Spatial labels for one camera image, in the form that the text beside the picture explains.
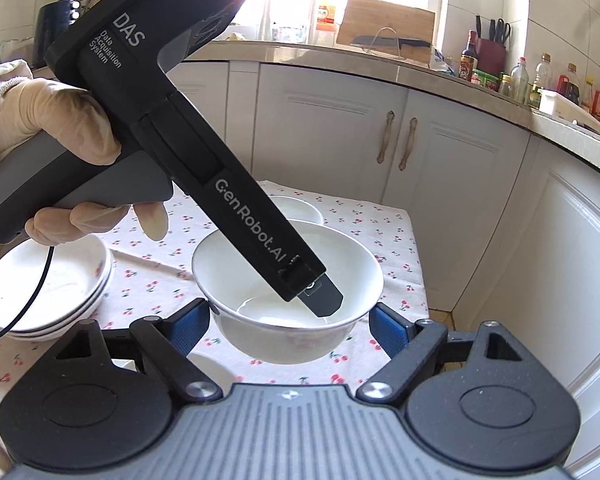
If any red-label bottle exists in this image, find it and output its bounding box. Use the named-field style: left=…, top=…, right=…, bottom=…
left=314, top=0, right=338, bottom=46

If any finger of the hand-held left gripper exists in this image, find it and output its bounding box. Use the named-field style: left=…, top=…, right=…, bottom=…
left=297, top=272, right=344, bottom=319

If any glass container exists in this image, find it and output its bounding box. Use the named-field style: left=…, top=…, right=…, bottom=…
left=271, top=22, right=308, bottom=45

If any white crumpled plastic bag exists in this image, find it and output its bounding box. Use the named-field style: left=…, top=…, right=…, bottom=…
left=427, top=45, right=456, bottom=76

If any black appliance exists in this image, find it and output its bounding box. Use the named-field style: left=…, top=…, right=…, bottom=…
left=32, top=0, right=88, bottom=61

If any person's left hand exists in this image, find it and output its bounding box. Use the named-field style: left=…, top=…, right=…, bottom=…
left=0, top=76, right=170, bottom=244

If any cherry-print tablecloth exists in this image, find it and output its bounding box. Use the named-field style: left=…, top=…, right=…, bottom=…
left=0, top=180, right=433, bottom=466

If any dark sauce bottle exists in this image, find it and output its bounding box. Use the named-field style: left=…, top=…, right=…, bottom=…
left=459, top=30, right=480, bottom=82

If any slim yellow-cap bottle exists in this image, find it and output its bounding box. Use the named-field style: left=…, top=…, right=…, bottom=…
left=580, top=76, right=596, bottom=113

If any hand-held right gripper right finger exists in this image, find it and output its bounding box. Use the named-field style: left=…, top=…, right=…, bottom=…
left=355, top=302, right=523, bottom=408

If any green red packet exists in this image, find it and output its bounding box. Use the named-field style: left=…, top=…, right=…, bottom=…
left=471, top=71, right=502, bottom=92

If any person's left forearm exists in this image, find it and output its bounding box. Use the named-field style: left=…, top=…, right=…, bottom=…
left=0, top=59, right=35, bottom=133

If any clear plastic bottle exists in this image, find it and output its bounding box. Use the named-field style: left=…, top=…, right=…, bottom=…
left=509, top=56, right=530, bottom=103

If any red sauce bottle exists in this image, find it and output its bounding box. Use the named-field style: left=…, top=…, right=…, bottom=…
left=556, top=62, right=582, bottom=106

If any stained white fruit-print plate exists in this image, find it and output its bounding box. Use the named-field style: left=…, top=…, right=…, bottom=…
left=0, top=232, right=113, bottom=335

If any bronze cabinet handle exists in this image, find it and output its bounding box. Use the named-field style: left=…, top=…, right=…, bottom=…
left=399, top=117, right=419, bottom=171
left=376, top=110, right=396, bottom=165

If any dark red knife block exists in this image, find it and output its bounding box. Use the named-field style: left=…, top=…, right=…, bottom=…
left=475, top=37, right=507, bottom=78

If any wooden cutting board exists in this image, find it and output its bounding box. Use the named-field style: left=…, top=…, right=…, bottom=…
left=336, top=0, right=437, bottom=51

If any black cable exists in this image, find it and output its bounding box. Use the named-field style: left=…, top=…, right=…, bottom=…
left=0, top=245, right=56, bottom=348

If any clear yellow-cap bottle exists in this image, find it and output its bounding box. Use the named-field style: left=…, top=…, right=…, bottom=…
left=534, top=52, right=553, bottom=92

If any white plastic tray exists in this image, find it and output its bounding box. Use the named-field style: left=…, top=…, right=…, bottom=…
left=537, top=88, right=600, bottom=136

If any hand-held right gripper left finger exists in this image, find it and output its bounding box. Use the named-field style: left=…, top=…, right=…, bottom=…
left=55, top=297, right=224, bottom=407

